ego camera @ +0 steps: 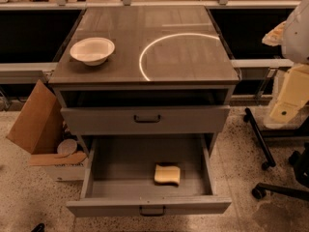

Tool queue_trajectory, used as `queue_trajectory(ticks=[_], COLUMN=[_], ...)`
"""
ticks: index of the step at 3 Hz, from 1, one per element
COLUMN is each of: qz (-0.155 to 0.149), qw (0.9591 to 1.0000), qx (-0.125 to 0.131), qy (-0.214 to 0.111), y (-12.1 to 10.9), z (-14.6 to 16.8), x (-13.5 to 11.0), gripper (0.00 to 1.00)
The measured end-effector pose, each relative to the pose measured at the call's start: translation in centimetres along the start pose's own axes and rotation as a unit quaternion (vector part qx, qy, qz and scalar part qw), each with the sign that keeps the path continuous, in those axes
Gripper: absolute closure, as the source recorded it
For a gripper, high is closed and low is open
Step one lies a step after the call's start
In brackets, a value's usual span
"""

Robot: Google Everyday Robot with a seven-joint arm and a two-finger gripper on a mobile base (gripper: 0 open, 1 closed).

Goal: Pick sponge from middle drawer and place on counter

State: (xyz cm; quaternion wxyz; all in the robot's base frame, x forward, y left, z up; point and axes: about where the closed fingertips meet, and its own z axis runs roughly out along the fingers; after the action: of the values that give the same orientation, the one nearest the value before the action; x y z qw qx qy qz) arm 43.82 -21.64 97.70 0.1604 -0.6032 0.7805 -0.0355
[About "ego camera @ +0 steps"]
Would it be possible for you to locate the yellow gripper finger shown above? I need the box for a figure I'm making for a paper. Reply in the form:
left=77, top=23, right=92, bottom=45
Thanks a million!
left=262, top=21, right=286, bottom=46
left=269, top=64, right=309, bottom=124

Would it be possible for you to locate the yellow sponge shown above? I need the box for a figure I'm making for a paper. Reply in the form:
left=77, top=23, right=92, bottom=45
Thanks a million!
left=154, top=164, right=181, bottom=185

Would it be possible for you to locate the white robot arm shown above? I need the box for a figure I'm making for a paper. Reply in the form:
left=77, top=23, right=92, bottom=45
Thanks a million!
left=262, top=0, right=309, bottom=129

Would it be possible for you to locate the grey upper drawer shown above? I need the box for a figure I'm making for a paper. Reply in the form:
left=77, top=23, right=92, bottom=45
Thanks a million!
left=61, top=105, right=230, bottom=135

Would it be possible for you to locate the grey drawer cabinet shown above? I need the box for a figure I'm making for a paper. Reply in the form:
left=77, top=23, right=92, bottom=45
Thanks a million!
left=49, top=6, right=239, bottom=151

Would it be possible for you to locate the white bowl on counter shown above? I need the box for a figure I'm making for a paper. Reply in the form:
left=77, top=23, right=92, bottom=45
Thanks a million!
left=70, top=37, right=115, bottom=66

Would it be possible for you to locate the open grey middle drawer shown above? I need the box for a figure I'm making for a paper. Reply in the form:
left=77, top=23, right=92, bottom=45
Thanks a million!
left=67, top=134, right=231, bottom=218

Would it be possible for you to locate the black rolling stand leg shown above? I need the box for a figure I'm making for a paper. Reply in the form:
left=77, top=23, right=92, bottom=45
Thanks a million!
left=243, top=107, right=276, bottom=170

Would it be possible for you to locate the black office chair base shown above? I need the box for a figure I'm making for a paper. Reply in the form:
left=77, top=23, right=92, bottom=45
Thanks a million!
left=251, top=142, right=309, bottom=201

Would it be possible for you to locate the small bowl in box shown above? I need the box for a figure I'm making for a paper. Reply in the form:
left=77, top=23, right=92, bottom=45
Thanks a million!
left=57, top=139, right=77, bottom=155

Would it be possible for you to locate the brown cardboard box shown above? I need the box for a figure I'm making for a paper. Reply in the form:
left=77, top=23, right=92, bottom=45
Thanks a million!
left=7, top=80, right=88, bottom=181

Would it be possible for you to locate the black upper drawer handle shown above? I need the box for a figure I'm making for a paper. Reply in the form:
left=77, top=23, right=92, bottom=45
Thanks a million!
left=133, top=115, right=161, bottom=124

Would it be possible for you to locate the black drawer handle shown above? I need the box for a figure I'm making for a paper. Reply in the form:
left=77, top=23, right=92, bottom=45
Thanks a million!
left=139, top=206, right=166, bottom=217
left=133, top=115, right=161, bottom=124

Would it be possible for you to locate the black middle drawer handle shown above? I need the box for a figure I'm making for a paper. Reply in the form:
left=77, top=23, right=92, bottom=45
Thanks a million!
left=139, top=206, right=166, bottom=217

